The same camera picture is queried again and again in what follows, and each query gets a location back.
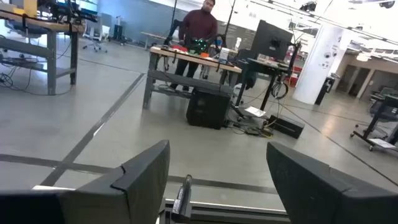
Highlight black rolling stand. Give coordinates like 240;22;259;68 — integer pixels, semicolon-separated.
349;94;398;152

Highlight white paper sheet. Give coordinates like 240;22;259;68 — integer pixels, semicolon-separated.
243;106;267;118

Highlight cluttered wooden workbench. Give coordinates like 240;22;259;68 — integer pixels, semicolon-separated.
0;8;85;96

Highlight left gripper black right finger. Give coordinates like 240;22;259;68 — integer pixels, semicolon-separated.
266;141;398;224

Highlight black computer tower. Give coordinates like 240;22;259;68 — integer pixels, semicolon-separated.
185;88;232;130

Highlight flat black box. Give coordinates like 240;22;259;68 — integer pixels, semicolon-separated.
267;114;306;139

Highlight wooden workbench with grey frame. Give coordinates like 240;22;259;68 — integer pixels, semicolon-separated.
142;45;243;110

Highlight white carton box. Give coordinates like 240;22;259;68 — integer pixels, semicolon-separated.
218;47;231;65

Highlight black monitor stand desk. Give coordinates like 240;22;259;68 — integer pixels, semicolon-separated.
234;57;300;121

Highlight person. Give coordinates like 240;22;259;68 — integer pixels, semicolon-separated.
169;0;218;91

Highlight black computer monitor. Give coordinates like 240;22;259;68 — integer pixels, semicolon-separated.
250;19;294;62

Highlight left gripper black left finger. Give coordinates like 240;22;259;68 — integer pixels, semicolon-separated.
58;139;171;224

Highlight white office chair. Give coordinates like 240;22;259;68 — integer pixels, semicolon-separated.
81;12;112;54

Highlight white round pillar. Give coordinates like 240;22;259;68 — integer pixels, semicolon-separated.
292;24;345;105

